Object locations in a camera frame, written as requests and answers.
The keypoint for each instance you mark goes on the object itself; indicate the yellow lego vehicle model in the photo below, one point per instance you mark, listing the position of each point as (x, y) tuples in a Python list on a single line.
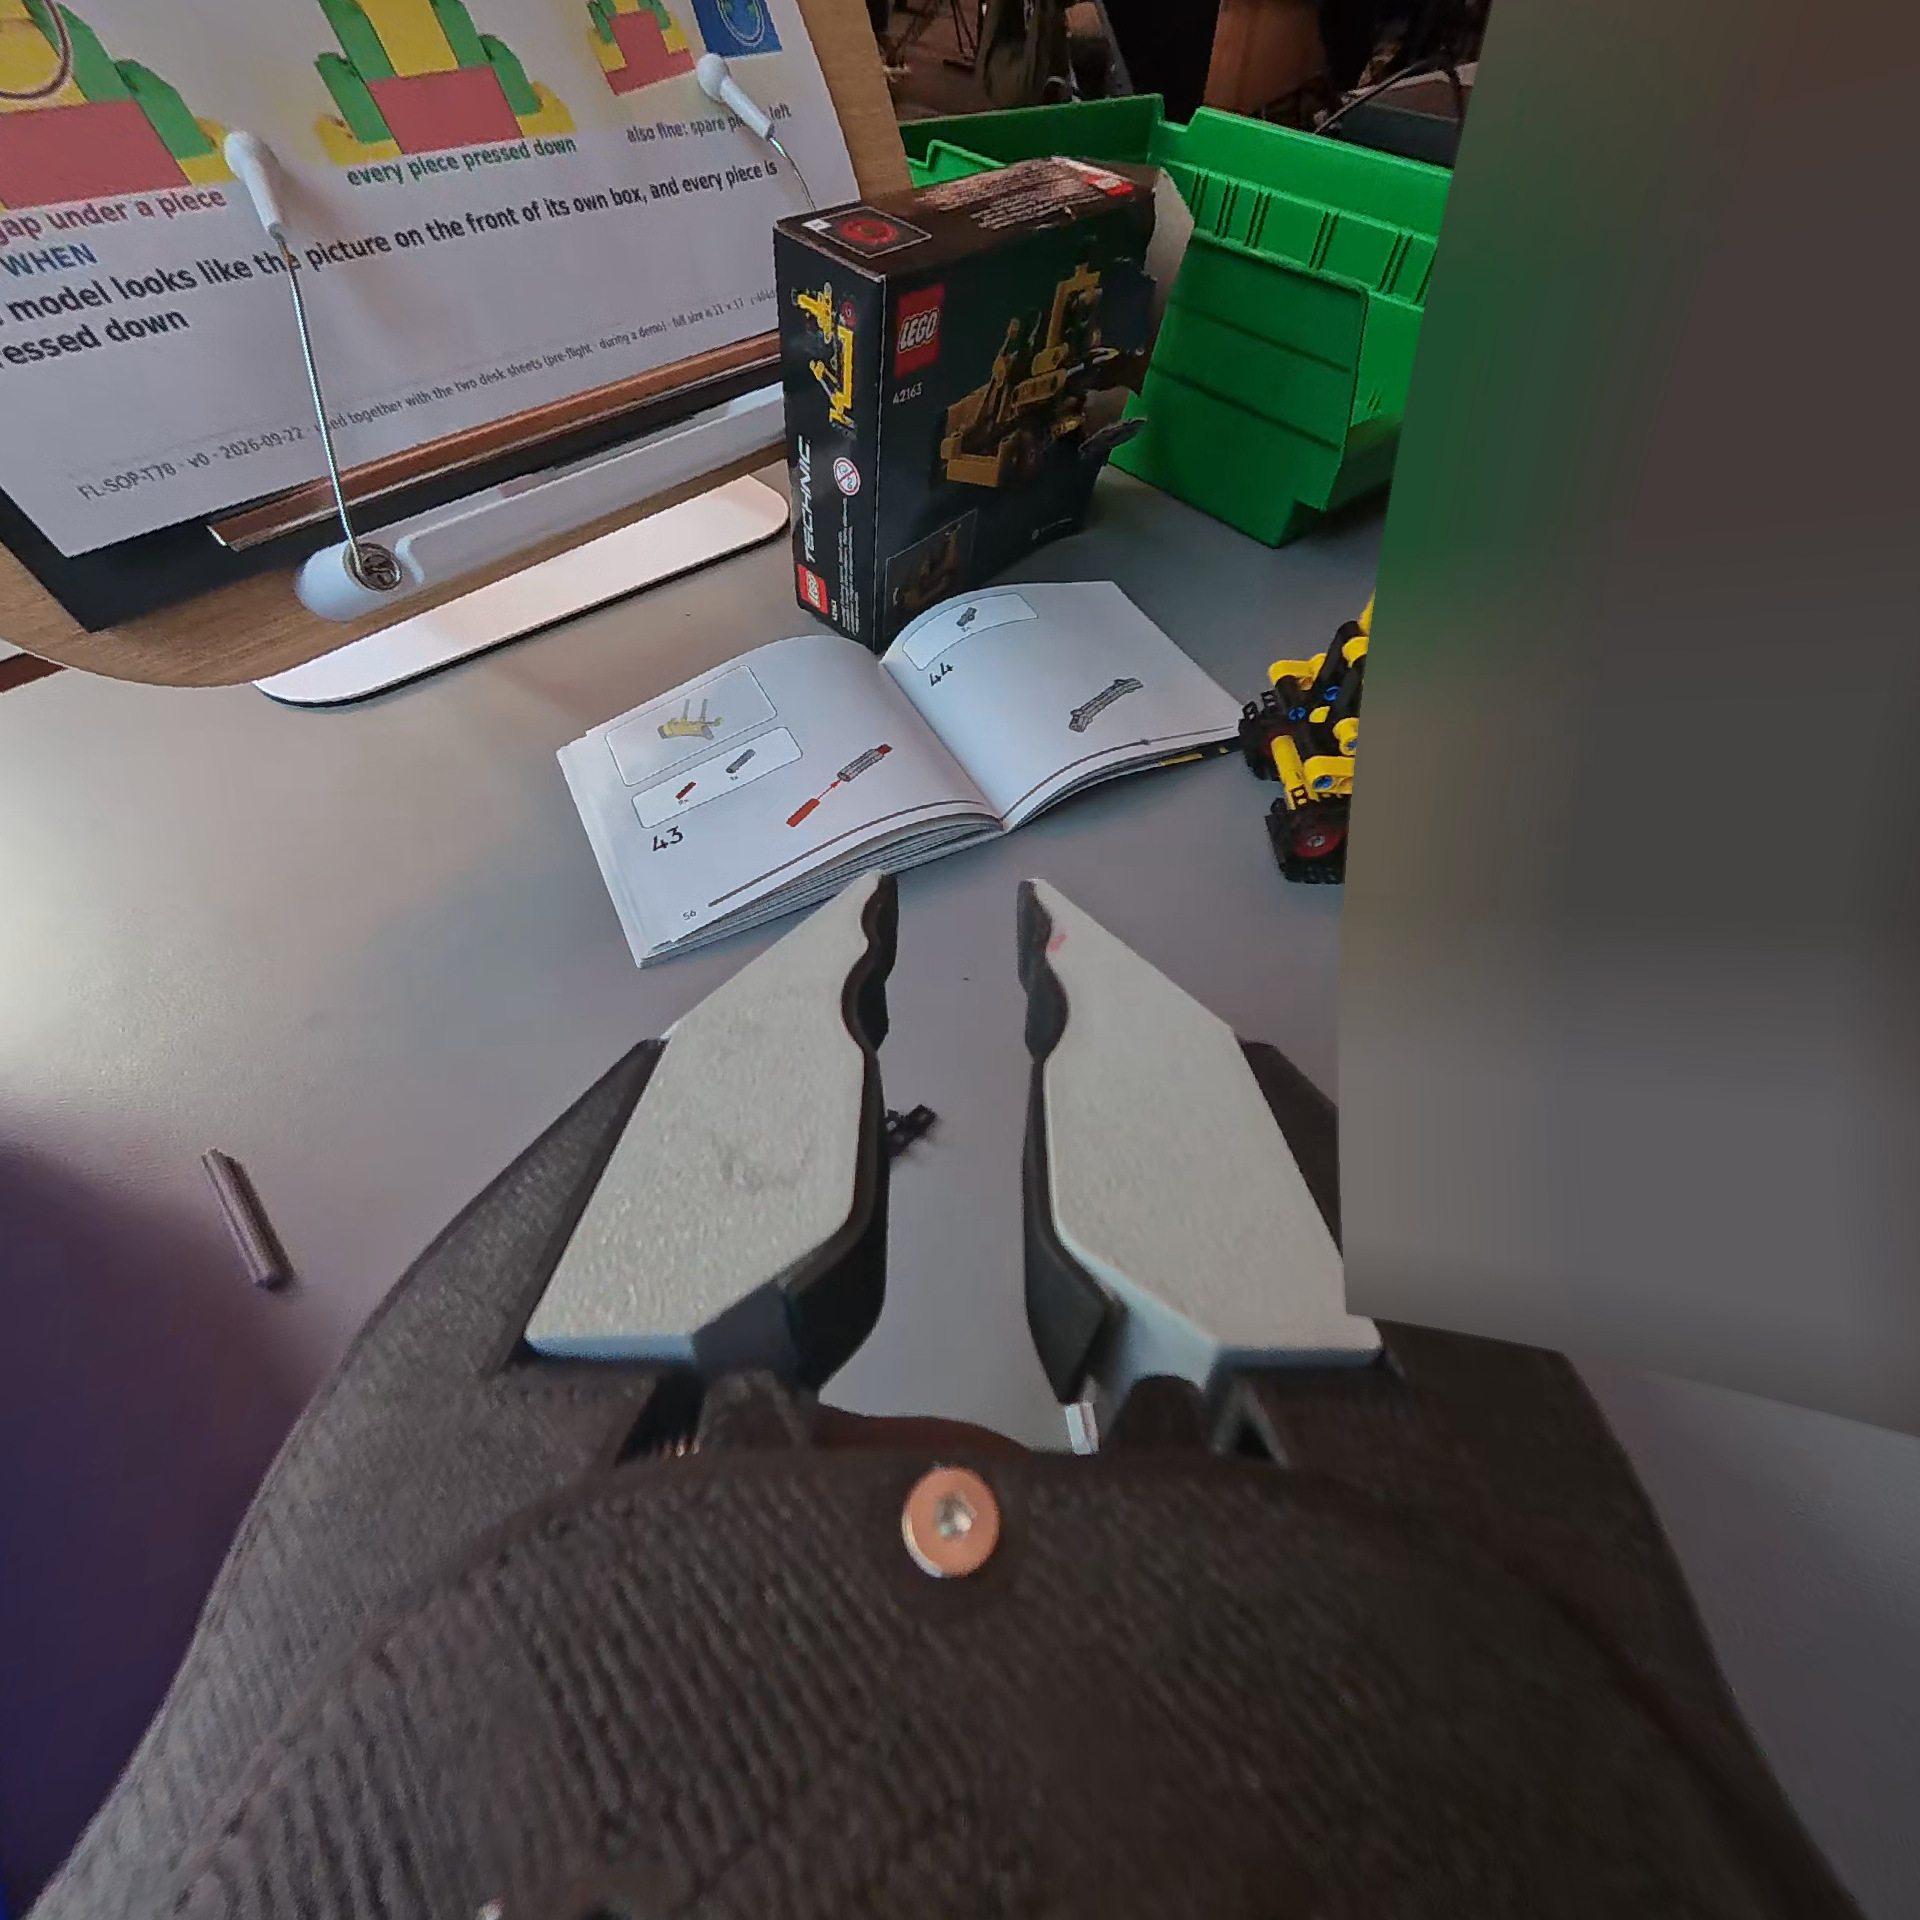
[(1305, 748)]

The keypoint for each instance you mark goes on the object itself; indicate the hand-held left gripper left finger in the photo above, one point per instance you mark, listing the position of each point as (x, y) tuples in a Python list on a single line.
[(721, 1155)]

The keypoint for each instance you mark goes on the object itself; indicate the black lego box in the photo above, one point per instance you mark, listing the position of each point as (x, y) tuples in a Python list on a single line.
[(961, 450)]

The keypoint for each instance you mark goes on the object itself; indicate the small black lego piece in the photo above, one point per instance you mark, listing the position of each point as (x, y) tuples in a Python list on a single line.
[(908, 1120)]

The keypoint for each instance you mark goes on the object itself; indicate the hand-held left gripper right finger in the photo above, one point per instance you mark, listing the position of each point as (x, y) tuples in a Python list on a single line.
[(1184, 1182)]

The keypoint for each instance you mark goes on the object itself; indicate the green plastic bin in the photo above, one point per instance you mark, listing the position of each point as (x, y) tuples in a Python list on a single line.
[(1276, 374), (1035, 134)]

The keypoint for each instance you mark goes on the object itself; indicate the dark grey lego axle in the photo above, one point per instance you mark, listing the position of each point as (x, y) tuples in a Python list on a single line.
[(246, 1218)]

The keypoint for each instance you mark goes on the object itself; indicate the open instruction booklet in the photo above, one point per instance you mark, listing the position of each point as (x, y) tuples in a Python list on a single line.
[(782, 780)]

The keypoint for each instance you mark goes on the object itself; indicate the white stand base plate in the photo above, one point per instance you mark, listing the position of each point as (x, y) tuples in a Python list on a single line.
[(602, 582)]

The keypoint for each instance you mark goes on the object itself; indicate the printed instruction sheet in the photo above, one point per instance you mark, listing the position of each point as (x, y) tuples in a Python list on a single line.
[(451, 300)]

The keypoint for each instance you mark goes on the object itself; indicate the blue plastic bin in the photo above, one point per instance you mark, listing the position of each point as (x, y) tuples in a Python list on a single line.
[(89, 1500)]

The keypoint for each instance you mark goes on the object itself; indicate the wooden document stand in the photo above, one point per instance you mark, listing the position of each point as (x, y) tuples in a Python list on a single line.
[(151, 642)]

